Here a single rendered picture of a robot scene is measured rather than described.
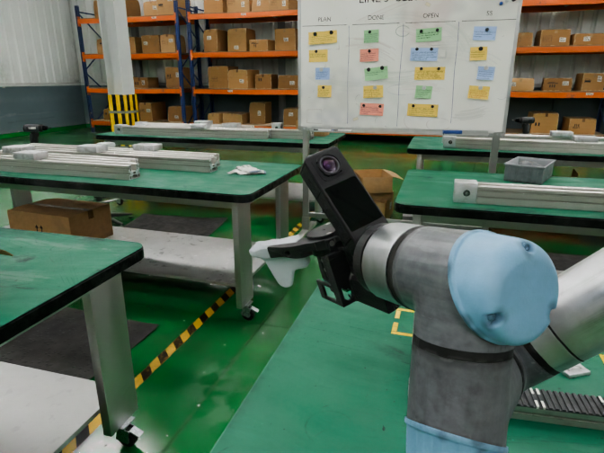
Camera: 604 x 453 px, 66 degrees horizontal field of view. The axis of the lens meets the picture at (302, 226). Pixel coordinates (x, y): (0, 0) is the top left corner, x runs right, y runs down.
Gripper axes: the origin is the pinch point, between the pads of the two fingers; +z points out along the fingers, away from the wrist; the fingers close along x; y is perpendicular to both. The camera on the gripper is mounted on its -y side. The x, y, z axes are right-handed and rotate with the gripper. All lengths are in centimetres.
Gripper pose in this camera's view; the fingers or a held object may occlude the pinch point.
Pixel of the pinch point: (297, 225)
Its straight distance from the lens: 62.3
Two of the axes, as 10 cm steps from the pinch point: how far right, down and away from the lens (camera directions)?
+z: -4.3, -0.8, 9.0
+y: 3.1, 9.2, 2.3
